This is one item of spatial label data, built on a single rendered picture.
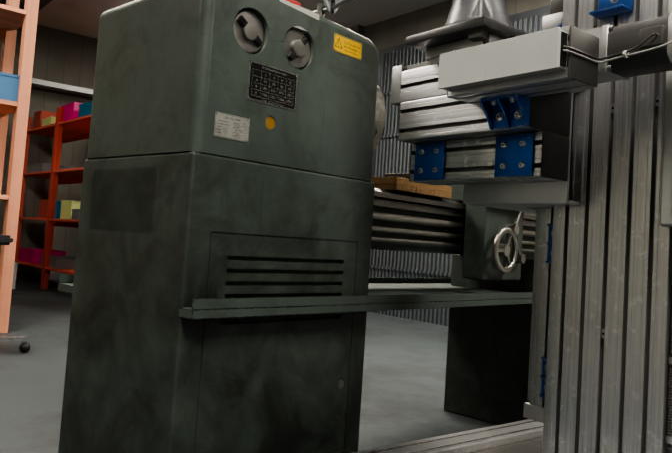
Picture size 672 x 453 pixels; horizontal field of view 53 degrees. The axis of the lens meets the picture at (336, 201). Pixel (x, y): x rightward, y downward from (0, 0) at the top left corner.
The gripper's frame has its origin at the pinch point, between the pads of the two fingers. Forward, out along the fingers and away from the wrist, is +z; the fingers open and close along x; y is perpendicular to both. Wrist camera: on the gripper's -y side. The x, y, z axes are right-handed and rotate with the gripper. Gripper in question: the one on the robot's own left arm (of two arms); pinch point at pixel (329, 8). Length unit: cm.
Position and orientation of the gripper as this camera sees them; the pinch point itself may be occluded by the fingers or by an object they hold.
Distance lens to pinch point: 197.6
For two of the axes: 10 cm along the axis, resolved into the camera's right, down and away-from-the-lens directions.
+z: -0.7, 10.0, -0.6
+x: 6.8, 0.9, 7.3
